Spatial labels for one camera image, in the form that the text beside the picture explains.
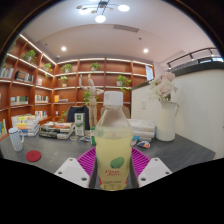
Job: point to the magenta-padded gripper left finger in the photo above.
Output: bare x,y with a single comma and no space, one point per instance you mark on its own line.
71,171

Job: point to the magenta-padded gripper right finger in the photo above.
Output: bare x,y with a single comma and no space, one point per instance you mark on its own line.
155,171

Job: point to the clear bottle of yellow drink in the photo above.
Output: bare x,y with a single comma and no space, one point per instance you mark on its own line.
113,140

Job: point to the small colourful snack packet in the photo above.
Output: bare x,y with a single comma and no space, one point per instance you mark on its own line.
144,144

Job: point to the small oval snack packet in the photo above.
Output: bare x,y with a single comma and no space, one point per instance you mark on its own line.
84,138

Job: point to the small green and white box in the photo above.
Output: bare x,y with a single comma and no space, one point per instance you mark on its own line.
93,136

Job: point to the flat round red coaster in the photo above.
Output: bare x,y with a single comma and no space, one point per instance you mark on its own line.
33,156

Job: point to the stack of dark books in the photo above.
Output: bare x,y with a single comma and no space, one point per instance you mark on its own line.
55,129

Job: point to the tall green and white carton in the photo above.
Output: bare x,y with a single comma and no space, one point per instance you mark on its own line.
79,124

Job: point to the white jug vase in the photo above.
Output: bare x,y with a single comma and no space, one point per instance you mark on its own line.
166,123

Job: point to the chair with dark jacket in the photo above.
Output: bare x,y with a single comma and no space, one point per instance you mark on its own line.
78,109

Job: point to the white mug with triangle pattern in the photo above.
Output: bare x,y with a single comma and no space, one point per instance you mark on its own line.
16,140

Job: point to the brown wooden shelf unit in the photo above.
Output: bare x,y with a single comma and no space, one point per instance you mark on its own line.
110,68

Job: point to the grey window curtain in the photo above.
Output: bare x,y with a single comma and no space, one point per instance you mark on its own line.
193,62

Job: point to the round recessed ceiling light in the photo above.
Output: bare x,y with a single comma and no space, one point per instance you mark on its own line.
63,48
145,50

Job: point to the ceiling air vent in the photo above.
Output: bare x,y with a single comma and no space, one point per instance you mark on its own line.
126,28

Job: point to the branched ceiling lamp with globes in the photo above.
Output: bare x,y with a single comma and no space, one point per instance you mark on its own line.
100,19

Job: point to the small white wall switch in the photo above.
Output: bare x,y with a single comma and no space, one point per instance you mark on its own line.
143,104

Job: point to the black curtain rail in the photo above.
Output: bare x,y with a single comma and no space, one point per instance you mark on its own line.
191,54

